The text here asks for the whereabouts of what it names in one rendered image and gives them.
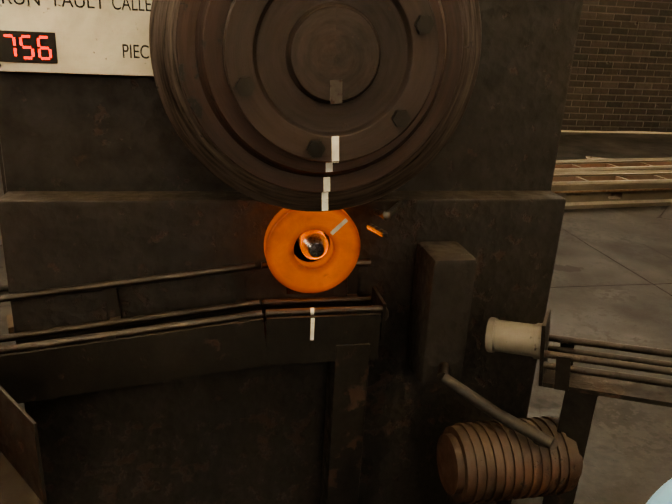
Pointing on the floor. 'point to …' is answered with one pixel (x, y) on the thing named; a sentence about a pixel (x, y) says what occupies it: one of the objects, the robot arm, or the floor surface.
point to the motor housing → (505, 462)
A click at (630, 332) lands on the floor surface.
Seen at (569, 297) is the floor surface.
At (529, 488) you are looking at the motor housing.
